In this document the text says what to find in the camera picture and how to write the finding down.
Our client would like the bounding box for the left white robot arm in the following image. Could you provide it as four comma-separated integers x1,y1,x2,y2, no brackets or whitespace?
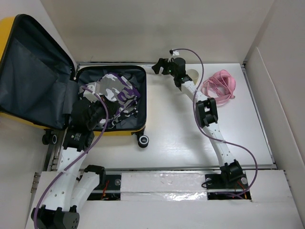
31,96,119,229

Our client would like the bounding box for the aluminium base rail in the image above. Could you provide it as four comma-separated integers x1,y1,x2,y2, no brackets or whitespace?
45,164,277,198

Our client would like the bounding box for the pink cable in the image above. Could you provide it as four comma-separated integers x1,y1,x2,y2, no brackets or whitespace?
201,69,236,106

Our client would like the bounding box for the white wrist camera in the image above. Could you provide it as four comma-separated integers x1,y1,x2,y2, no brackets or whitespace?
169,49,180,58
80,82,100,102

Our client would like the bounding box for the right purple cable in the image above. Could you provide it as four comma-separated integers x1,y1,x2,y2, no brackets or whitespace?
175,48,258,200

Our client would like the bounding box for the yellow hard-shell suitcase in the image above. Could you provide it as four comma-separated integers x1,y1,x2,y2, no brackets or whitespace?
0,14,149,148

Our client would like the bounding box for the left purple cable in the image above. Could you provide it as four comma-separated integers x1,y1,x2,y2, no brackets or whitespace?
32,85,110,227

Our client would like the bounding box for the white spray bottle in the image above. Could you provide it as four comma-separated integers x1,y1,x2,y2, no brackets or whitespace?
142,64,161,75

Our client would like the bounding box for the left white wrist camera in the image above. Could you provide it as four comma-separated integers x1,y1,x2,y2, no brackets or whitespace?
80,82,100,102

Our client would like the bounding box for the yellow-green mug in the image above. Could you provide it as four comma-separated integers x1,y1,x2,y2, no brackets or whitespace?
186,69,199,85

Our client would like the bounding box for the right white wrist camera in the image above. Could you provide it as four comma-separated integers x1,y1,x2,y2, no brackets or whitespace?
169,49,180,58

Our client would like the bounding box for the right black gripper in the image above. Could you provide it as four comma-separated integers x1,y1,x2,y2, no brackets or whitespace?
151,58,177,78

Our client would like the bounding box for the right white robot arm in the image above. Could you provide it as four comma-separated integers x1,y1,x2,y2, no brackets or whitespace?
152,57,244,188

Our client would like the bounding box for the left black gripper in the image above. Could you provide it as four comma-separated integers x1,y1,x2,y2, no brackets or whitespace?
87,94,119,129

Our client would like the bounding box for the purple camouflage cloth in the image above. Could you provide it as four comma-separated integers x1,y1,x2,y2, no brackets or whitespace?
79,72,142,130

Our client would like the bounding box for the purple cable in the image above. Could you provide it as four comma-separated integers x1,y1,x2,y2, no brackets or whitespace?
175,48,258,200
32,85,110,227

